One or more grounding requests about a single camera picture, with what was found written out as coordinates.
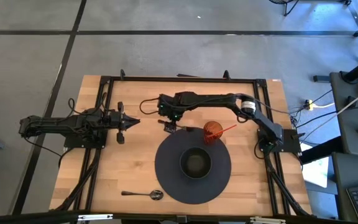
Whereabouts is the dark grey ribbed bowl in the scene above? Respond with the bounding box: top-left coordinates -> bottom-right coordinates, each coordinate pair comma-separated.
179,146 -> 213,180

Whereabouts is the red translucent plastic cup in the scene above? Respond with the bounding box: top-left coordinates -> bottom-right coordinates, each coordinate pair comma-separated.
203,121 -> 224,146

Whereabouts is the silver metal bracket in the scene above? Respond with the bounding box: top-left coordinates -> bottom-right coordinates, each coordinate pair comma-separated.
78,213 -> 114,222
249,217 -> 287,224

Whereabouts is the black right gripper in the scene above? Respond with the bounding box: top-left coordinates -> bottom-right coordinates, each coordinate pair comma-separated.
157,93 -> 185,134

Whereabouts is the white cord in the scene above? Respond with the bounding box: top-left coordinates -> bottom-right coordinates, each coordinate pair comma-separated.
301,83 -> 358,141

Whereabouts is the grey desk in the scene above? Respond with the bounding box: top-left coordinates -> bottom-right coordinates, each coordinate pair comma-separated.
329,71 -> 358,156

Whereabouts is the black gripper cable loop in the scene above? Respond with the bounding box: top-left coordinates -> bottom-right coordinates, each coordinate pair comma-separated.
139,98 -> 162,115

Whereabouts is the white paper sheet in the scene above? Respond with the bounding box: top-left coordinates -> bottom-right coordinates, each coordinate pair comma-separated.
301,142 -> 329,189

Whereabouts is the round dark woven placemat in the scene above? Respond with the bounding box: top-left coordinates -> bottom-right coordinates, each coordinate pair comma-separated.
154,126 -> 232,205

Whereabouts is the black overhead rig bar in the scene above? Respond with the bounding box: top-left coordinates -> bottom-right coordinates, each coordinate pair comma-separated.
0,210 -> 358,224

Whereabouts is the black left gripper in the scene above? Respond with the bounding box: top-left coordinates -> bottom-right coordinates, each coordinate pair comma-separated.
106,101 -> 141,144

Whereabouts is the dark metal spoon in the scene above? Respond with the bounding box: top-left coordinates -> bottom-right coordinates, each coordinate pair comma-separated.
121,189 -> 165,201

